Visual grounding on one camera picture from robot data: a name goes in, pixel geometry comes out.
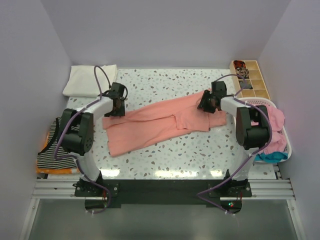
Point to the wooden compartment organizer box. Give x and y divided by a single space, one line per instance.
256 86

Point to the blue garment in basket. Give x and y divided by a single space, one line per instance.
271 158

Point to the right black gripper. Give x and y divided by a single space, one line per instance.
206 94

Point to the aluminium rail frame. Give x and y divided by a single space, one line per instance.
262 189

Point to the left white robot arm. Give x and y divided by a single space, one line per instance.
76 129

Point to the white laundry basket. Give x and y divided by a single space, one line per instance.
262 101

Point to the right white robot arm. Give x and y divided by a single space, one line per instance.
253 131

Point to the folded orange t shirt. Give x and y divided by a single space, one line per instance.
57 172

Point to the light pink garment in basket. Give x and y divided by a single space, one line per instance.
278 141

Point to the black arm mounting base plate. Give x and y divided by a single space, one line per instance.
118 192

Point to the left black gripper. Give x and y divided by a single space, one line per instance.
120 113

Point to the salmon pink t shirt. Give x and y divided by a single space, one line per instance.
159 122

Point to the rolled dark socks in organizer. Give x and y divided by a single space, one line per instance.
241 68

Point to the black white striped shirt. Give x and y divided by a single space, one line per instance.
46 157

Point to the folded white t shirt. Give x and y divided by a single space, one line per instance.
82 81

